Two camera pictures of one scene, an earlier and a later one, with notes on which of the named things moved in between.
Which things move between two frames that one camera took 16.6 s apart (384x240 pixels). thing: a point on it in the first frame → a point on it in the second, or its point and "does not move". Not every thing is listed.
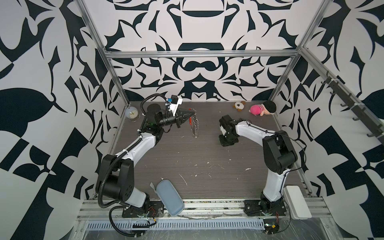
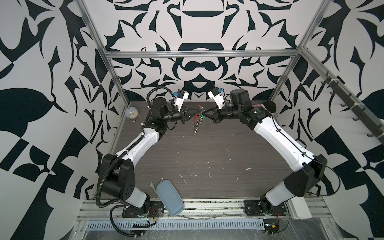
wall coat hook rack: (361, 112) does not move
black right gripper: (223, 143) → (217, 116)
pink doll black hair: (267, 107) does not move
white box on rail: (296, 202) does not move
